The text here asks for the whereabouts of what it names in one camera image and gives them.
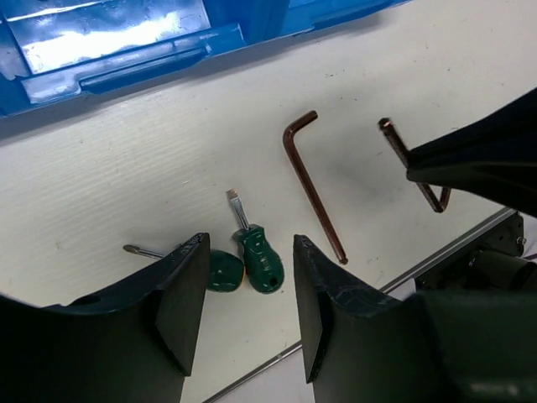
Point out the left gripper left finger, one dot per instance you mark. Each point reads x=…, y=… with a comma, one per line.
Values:
x=132, y=341

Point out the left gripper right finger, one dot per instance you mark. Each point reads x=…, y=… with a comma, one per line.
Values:
x=362, y=345

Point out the green phillips stubby screwdriver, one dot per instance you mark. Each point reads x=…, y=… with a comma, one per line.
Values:
x=226, y=271

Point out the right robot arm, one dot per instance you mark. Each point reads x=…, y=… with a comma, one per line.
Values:
x=494, y=158

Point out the blue three-compartment bin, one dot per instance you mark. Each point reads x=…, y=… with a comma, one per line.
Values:
x=54, y=51

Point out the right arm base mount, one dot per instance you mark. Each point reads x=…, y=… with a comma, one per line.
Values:
x=494, y=261

